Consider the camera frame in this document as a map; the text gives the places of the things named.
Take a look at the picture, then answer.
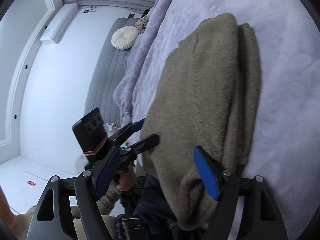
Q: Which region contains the white wall air conditioner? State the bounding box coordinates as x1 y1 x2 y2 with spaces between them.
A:
40 3 79 44

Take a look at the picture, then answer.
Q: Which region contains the olive green knit sweater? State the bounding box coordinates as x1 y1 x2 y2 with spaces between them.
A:
141 13 260 230

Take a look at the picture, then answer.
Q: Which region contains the camouflage sleeve forearm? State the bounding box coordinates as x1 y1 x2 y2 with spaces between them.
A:
97 187 122 215

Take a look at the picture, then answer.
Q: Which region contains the grey quilted headboard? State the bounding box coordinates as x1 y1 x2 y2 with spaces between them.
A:
85 17 138 127

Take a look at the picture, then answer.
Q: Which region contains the lavender plush bed blanket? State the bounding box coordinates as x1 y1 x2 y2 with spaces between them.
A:
113 0 319 239

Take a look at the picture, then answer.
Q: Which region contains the crumpled tan small garment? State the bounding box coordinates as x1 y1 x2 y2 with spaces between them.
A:
135 15 149 34

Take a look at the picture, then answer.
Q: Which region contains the round cream pleated cushion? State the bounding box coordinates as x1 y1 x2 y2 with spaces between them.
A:
111 26 140 50

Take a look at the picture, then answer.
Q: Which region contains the person's left hand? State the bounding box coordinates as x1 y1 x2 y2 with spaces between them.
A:
117 165 137 191

